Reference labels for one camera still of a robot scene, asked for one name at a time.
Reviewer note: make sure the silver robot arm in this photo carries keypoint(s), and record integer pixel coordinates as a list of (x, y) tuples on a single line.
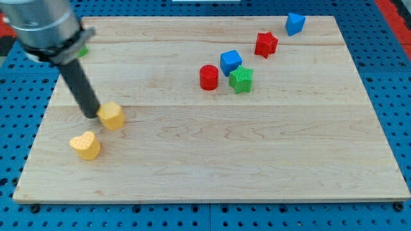
[(48, 30)]

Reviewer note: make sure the wooden board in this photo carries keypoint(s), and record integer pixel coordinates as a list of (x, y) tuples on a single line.
[(306, 133)]

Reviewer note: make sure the red cylinder block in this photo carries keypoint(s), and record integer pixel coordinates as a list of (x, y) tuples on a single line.
[(208, 77)]

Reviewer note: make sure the green star block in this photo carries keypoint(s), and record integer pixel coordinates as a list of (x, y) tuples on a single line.
[(241, 79)]

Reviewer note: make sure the blue cube block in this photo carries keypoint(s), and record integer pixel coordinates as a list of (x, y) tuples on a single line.
[(229, 61)]

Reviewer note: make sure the yellow pentagon block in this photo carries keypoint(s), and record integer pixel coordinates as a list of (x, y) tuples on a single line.
[(111, 115)]

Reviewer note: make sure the red star block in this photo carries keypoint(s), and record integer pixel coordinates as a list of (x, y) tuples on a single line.
[(266, 44)]

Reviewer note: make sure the yellow heart block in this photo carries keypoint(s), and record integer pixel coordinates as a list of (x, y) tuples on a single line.
[(86, 146)]

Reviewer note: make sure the blue triangle block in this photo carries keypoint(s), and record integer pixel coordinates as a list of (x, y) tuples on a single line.
[(294, 23)]

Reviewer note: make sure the green cylinder block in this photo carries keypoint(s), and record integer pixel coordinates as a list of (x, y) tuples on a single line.
[(83, 51)]

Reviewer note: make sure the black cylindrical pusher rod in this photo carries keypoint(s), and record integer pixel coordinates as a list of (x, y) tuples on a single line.
[(80, 87)]

